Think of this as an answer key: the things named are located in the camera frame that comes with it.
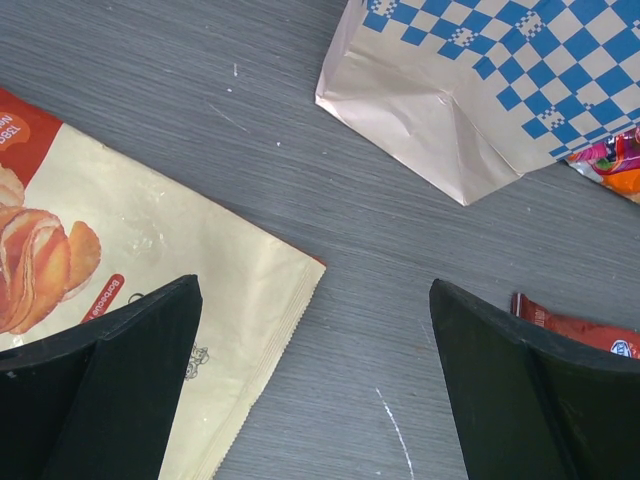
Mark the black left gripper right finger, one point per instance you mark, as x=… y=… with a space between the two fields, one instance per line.
x=529 y=403

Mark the colourful candy bag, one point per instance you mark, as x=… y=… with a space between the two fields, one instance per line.
x=613 y=163

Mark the red Doritos bag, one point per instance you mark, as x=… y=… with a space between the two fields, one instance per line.
x=614 y=339

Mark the cream red cassava chips bag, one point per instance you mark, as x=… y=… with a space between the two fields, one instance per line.
x=85 y=230

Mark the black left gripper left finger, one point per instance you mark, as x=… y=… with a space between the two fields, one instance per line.
x=97 y=401

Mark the blue checkered paper bag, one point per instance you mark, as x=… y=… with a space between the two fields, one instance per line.
x=473 y=95

